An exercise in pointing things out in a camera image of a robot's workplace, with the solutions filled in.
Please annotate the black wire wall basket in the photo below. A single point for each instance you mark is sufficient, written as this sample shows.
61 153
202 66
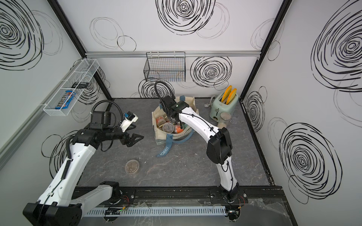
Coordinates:
167 66

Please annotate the yellow toast slice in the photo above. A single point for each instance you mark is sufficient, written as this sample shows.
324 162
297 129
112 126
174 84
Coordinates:
231 96
226 94

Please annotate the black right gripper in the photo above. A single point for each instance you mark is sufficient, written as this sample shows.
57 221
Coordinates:
168 115

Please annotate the black aluminium frame post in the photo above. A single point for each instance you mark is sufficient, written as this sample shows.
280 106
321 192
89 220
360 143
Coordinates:
57 9

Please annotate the mint green toaster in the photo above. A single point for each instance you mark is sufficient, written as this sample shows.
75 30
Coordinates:
218 107

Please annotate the cream canvas tote bag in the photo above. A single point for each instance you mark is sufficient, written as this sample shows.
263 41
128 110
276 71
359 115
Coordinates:
167 139

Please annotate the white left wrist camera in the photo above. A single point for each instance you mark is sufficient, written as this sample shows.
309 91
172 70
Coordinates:
127 122

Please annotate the blue candy bag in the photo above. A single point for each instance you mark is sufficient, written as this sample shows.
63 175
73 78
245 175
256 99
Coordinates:
66 100

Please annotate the clear brown seed jar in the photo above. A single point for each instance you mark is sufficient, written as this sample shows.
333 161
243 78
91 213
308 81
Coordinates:
132 166

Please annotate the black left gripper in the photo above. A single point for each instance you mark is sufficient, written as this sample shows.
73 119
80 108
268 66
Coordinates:
132 141

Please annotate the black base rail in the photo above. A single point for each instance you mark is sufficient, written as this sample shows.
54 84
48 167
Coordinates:
208 194

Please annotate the white slotted cable duct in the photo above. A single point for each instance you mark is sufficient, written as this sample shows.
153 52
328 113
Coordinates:
158 211

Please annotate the yellow toast slice right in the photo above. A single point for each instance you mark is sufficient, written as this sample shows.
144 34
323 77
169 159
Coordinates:
231 96

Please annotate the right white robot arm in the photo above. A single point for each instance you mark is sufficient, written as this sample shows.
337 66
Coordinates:
219 144

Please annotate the white wire wall shelf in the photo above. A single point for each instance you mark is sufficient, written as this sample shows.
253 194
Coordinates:
83 71

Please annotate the black small device on shelf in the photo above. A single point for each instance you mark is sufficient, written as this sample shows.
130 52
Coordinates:
80 85

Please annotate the yellow toast slice left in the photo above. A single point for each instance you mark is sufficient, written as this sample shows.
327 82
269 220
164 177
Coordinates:
226 94

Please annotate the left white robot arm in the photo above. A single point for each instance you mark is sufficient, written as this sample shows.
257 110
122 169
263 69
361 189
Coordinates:
56 207

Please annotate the clear plastic cup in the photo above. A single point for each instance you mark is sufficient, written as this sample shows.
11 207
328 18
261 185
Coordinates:
224 120

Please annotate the red label jar in bag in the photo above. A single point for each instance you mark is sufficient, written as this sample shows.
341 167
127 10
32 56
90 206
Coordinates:
178 129

